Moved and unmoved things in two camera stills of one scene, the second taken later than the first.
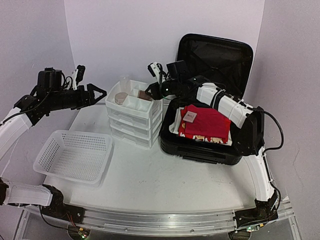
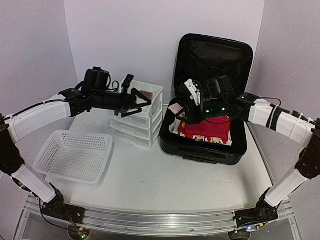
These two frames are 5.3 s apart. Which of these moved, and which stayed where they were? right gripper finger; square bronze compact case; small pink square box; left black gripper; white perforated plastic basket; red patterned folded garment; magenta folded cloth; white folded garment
Moved: small pink square box; right gripper finger; left black gripper
Stayed: white folded garment; red patterned folded garment; square bronze compact case; magenta folded cloth; white perforated plastic basket
